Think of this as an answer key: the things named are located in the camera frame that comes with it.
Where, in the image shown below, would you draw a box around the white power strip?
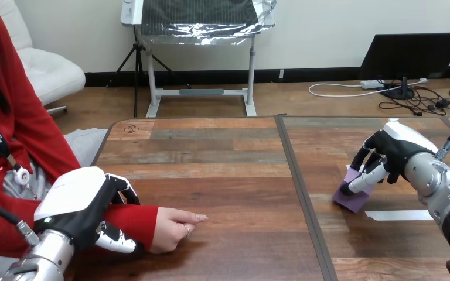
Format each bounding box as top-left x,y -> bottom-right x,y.
360,79 -> 386,90

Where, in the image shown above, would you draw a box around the person's body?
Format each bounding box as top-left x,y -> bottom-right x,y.
0,0 -> 110,281

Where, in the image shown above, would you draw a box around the tangle of cables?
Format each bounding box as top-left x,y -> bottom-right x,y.
378,79 -> 450,117

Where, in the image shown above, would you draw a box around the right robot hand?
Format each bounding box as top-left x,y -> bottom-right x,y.
339,118 -> 439,197

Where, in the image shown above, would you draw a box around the person's hand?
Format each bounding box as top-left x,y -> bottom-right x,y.
149,206 -> 209,255

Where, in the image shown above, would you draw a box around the white cushioned chair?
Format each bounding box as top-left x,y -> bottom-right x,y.
0,0 -> 86,116

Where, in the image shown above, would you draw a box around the dark screen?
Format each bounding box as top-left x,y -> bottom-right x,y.
359,32 -> 450,101

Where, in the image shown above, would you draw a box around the white desk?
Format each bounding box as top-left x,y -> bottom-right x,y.
120,0 -> 275,118

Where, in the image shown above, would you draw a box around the purple block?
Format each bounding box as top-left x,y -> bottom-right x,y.
332,167 -> 375,214

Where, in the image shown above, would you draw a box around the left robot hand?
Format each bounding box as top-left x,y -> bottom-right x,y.
33,166 -> 141,255

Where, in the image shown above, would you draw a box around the person's forearm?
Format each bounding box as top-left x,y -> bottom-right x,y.
0,191 -> 159,259

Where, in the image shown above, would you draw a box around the white cable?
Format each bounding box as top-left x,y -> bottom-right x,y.
308,78 -> 429,98

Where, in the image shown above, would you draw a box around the foil sheet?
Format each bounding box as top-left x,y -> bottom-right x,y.
138,0 -> 277,46

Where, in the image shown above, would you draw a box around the black tripod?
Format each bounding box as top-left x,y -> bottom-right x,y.
107,27 -> 192,119

